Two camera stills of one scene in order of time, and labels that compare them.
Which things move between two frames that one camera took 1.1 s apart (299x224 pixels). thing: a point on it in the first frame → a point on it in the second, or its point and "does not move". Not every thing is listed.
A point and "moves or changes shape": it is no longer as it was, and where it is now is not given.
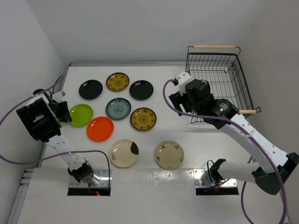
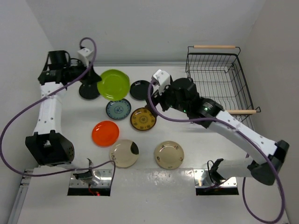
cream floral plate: x=169 y=154 does not move
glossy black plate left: x=90 y=89 does not move
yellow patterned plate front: x=143 y=119 does not move
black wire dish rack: x=220 y=66 does not move
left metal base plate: x=103 y=174 does not move
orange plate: x=99 y=129 moves or changes shape
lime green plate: x=81 y=115 → x=114 y=84
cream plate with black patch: x=124 y=153 does not move
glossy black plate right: x=141 y=90 does not move
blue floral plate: x=118 y=108 does not move
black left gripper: x=64 y=115 → x=90 y=77
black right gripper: x=176 y=99 → x=159 y=98
